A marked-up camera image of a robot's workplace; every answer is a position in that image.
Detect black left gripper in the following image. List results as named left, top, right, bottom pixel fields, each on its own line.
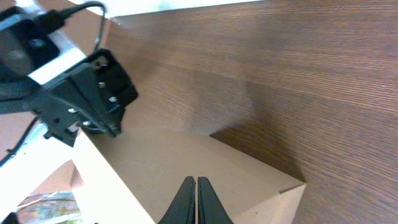
left=27, top=49, right=138, bottom=146

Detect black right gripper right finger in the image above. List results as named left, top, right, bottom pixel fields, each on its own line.
left=198, top=177, right=233, bottom=224

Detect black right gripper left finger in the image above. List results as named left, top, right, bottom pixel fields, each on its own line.
left=159, top=176, right=196, bottom=224

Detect cardboard box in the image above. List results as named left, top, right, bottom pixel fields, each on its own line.
left=1, top=128, right=306, bottom=223

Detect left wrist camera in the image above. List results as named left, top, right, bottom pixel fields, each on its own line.
left=1, top=6, right=85, bottom=86

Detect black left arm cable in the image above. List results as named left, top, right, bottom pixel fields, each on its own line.
left=0, top=1, right=108, bottom=167

